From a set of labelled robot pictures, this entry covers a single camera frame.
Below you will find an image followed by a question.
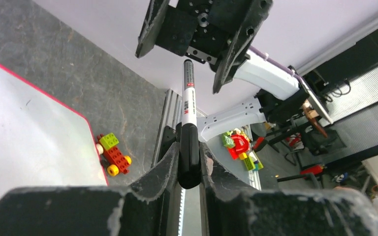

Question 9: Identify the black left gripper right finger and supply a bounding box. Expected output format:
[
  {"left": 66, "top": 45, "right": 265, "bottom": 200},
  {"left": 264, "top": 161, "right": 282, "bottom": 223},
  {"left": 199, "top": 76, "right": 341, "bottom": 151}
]
[{"left": 199, "top": 143, "right": 378, "bottom": 236}]

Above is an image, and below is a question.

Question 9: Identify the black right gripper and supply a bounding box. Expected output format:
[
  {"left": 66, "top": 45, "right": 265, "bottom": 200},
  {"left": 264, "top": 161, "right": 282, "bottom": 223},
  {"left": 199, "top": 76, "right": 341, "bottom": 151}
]
[{"left": 135, "top": 0, "right": 273, "bottom": 94}]

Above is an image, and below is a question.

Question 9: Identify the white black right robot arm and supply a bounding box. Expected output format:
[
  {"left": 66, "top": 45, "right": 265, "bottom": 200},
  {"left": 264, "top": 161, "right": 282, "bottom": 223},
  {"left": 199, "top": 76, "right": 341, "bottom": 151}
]
[{"left": 135, "top": 0, "right": 309, "bottom": 142}]

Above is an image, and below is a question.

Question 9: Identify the pink framed whiteboard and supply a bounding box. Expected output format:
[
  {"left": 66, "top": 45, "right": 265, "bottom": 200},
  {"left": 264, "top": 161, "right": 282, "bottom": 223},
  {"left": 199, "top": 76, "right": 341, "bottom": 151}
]
[{"left": 0, "top": 64, "right": 108, "bottom": 199}]

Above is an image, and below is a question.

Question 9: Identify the white black marker pen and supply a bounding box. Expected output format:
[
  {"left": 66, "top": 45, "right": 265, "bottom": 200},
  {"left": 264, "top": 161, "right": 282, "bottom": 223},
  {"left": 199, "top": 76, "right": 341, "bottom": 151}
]
[{"left": 178, "top": 59, "right": 201, "bottom": 189}]

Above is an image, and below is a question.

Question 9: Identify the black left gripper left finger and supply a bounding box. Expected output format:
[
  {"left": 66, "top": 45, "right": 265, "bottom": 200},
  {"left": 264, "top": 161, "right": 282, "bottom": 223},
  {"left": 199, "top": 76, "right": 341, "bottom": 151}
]
[{"left": 0, "top": 142, "right": 180, "bottom": 236}]

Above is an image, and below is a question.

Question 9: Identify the red toy brick car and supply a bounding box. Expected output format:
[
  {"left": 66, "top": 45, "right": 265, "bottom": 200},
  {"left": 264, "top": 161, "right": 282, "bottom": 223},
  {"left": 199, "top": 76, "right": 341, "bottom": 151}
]
[{"left": 95, "top": 133, "right": 132, "bottom": 177}]

